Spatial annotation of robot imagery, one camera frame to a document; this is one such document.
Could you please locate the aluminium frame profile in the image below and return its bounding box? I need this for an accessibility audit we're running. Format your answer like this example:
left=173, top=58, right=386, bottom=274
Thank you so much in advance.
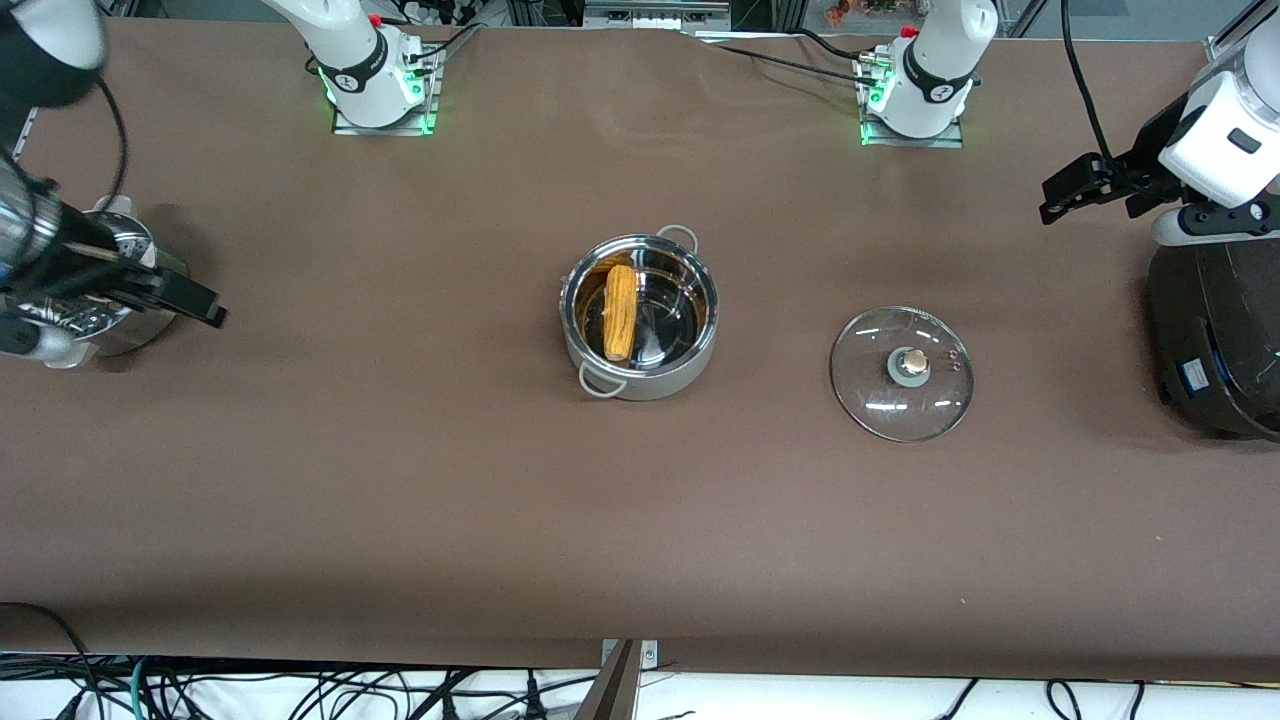
left=1205, top=0, right=1280, bottom=69

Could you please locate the glass lid with gold knob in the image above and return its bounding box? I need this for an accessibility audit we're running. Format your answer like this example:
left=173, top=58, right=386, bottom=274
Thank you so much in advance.
left=829, top=305, right=976, bottom=444

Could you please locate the silver table edge bracket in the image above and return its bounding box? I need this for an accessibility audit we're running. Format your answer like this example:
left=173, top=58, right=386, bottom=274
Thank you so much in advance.
left=600, top=638, right=660, bottom=669

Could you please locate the black base power cable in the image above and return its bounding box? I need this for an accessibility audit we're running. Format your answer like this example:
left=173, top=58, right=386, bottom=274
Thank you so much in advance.
left=698, top=28, right=883, bottom=79
left=405, top=22, right=488, bottom=67

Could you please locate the yellow corn cob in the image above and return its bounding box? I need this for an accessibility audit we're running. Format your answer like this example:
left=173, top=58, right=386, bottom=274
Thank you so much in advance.
left=603, top=263, right=640, bottom=364

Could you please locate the dark metal post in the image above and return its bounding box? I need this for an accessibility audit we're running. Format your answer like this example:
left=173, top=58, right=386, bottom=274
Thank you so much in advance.
left=573, top=640, right=641, bottom=720

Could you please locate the black rice cooker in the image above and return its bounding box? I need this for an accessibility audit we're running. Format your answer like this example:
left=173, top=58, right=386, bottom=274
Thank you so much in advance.
left=1147, top=238, right=1280, bottom=443

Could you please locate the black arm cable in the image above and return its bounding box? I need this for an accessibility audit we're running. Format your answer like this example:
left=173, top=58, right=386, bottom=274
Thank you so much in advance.
left=1060, top=0, right=1117, bottom=167
left=94, top=74, right=132, bottom=213

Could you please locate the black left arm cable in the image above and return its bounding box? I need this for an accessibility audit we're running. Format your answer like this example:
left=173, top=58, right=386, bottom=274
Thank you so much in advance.
left=1060, top=0, right=1117, bottom=167

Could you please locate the grey metal box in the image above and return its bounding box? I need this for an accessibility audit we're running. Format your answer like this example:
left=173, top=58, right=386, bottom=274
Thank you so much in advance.
left=583, top=0, right=732, bottom=30

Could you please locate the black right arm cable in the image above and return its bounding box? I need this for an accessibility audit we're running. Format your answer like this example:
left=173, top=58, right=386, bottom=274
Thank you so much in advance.
left=94, top=74, right=132, bottom=213

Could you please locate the steel steamer pot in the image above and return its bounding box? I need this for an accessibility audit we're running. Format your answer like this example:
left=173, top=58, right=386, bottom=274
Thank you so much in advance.
left=18, top=194, right=192, bottom=363

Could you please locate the steel pot with grey handles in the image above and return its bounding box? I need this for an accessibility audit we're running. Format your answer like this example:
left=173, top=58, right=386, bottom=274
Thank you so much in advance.
left=558, top=224, right=721, bottom=402

